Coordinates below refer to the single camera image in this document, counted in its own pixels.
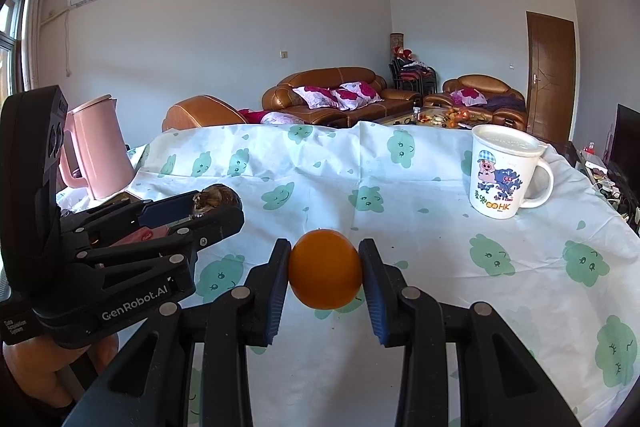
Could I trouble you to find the orange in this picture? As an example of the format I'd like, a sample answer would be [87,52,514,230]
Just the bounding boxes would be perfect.
[288,229,362,311]

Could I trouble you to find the left hand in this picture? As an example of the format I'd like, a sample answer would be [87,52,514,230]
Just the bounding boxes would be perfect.
[2,335,119,407]

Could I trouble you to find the pink metal tin box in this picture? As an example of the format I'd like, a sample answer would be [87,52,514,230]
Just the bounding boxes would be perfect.
[105,192,168,246]

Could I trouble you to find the brown leather armchair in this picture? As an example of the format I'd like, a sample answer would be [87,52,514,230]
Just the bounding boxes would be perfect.
[162,95,247,131]

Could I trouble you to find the white cloud-print tablecloth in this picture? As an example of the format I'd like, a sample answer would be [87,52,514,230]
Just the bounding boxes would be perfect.
[129,122,639,426]

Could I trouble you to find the white cartoon mug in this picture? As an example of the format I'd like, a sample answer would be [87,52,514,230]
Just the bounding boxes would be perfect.
[469,124,554,220]

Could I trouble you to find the coffee table with items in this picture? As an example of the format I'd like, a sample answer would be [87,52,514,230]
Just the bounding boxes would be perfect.
[378,106,492,129]

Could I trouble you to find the pink floral cushion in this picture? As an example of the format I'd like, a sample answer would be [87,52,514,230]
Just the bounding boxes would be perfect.
[332,81,383,110]
[293,86,340,109]

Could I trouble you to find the long brown leather sofa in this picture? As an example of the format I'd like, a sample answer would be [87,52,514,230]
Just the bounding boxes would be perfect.
[262,67,422,128]

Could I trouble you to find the pink cushion on small sofa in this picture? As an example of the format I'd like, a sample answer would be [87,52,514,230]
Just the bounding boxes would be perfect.
[450,87,487,107]

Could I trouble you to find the small brown leather sofa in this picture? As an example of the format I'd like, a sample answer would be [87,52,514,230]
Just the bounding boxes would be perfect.
[423,75,528,131]

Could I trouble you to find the stacked dark chairs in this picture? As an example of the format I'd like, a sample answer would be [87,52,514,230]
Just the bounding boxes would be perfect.
[390,46,437,95]

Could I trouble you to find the black television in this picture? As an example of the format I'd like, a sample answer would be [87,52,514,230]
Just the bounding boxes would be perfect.
[608,104,640,196]

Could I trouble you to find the brown wooden door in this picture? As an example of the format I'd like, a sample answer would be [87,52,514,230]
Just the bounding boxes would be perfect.
[526,12,576,143]

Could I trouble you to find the window frame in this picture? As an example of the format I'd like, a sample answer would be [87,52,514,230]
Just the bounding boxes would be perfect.
[0,0,25,103]

